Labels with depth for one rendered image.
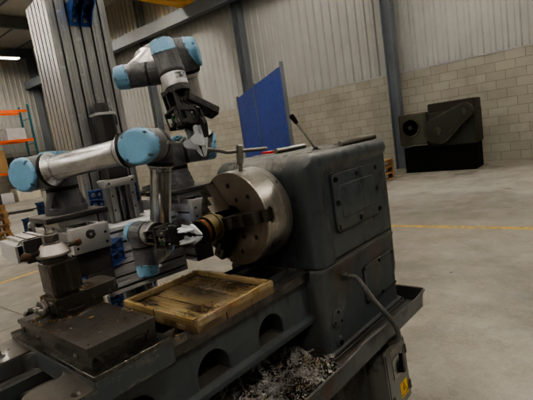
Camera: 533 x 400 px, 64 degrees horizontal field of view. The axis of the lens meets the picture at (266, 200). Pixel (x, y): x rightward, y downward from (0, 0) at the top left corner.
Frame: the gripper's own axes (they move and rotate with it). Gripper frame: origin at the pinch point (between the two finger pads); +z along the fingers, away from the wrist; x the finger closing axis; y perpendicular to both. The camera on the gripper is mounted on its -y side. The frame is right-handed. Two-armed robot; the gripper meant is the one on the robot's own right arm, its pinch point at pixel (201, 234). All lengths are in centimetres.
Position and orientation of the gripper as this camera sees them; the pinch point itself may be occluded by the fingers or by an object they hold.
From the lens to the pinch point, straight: 130.2
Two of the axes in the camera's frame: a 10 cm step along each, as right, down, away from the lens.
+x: -1.4, -9.8, -1.5
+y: -6.5, 2.0, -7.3
